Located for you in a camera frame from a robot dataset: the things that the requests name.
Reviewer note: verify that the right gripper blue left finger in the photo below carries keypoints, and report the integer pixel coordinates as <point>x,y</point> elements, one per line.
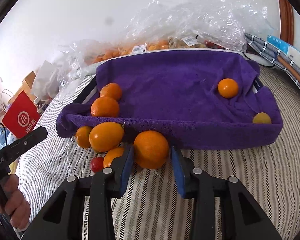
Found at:
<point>127,160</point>

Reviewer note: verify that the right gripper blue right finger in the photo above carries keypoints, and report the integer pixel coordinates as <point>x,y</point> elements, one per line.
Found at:
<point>178,163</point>

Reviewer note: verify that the large orange front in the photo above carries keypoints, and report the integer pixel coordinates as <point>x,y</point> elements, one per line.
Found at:
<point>151,150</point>

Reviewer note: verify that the large orange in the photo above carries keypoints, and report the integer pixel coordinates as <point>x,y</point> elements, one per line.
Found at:
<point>105,107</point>
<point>151,150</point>

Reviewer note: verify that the small orange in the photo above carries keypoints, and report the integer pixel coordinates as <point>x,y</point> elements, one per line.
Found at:
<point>111,90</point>
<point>228,88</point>
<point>82,136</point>

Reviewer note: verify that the yellow-green fruit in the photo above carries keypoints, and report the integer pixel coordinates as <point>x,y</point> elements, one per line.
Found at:
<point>262,118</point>

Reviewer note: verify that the person's left hand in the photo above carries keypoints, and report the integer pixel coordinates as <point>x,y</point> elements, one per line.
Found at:
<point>17,207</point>

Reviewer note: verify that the small red fruit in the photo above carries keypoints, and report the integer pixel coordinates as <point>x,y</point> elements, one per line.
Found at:
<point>96,164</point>

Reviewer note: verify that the oval orange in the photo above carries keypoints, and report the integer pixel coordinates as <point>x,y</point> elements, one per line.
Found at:
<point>106,136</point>

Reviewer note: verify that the red paper bag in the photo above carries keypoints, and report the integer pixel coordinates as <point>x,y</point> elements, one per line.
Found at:
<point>22,116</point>

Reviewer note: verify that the purple towel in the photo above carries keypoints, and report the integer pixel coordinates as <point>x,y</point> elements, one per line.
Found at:
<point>175,93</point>

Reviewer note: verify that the white plastic bag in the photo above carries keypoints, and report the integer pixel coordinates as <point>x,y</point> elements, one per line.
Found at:
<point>46,84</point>

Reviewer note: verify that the black tray under towel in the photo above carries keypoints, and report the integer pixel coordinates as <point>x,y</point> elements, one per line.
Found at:
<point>91,89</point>

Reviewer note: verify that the white plate black rim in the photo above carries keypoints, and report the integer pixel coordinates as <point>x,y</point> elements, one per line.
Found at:
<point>259,59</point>

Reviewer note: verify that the checked grey cloth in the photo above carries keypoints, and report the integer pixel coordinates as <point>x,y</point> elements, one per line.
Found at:
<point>275,56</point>

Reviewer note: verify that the clear plastic fruit bags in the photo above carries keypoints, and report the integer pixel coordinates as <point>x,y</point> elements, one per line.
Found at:
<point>222,22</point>

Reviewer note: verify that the blue tissue pack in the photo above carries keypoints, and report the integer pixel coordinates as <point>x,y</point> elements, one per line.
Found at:
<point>288,49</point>

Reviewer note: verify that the brown door frame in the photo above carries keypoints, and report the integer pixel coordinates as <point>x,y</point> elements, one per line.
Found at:
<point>287,22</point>

